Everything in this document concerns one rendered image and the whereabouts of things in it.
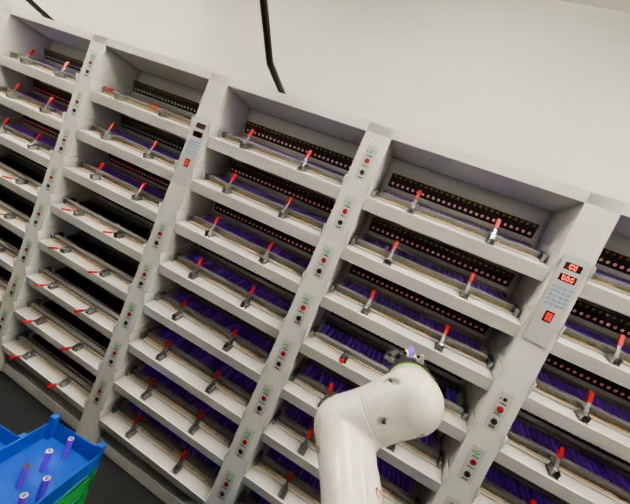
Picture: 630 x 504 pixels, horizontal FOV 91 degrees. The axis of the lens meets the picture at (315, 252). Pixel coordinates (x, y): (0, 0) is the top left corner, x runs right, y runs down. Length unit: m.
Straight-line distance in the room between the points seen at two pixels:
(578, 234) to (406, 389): 0.80
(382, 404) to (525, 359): 0.69
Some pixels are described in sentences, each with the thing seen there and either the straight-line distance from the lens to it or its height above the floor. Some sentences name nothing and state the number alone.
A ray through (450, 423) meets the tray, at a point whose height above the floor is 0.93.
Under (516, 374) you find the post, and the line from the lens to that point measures 1.19.
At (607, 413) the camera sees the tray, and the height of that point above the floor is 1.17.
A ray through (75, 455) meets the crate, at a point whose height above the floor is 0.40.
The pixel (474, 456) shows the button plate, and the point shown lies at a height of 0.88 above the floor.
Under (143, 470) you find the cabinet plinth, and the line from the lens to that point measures 1.83.
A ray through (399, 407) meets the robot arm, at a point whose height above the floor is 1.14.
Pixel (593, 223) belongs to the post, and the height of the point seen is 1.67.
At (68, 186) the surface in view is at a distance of 1.98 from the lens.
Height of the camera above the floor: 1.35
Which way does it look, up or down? 5 degrees down
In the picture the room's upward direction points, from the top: 23 degrees clockwise
